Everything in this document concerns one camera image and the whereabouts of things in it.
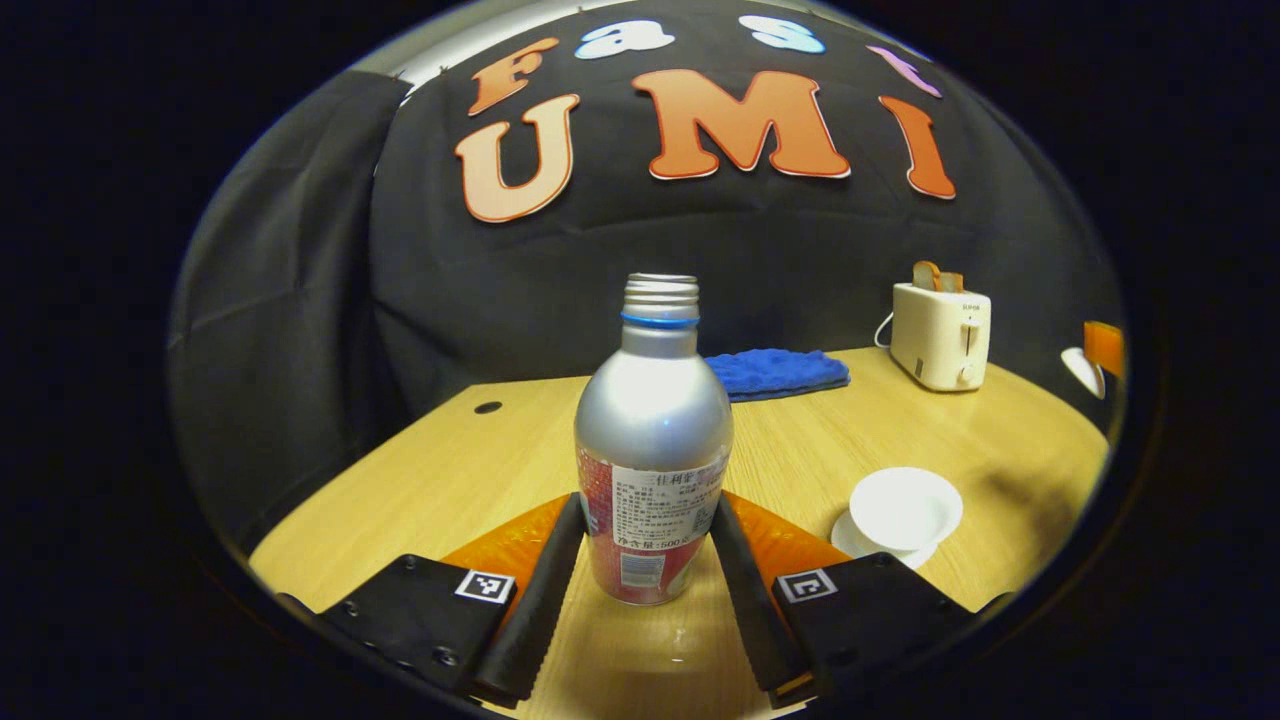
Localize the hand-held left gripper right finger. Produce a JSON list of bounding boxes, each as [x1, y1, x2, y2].
[[708, 490, 1011, 709]]

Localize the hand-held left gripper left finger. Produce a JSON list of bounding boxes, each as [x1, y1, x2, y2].
[[275, 492, 588, 709]]

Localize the white teacup lid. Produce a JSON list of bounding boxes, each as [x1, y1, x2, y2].
[[1060, 347, 1107, 401]]

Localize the white teacup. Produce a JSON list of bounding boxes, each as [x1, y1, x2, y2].
[[849, 467, 964, 553]]

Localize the silver water bottle red label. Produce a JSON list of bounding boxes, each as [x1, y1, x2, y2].
[[574, 272, 735, 607]]

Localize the white saucer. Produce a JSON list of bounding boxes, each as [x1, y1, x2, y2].
[[831, 510, 939, 571]]

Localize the white toaster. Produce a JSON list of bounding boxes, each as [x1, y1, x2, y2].
[[888, 283, 993, 393]]

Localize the blue folded towel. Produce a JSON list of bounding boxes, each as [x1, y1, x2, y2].
[[705, 348, 851, 403]]

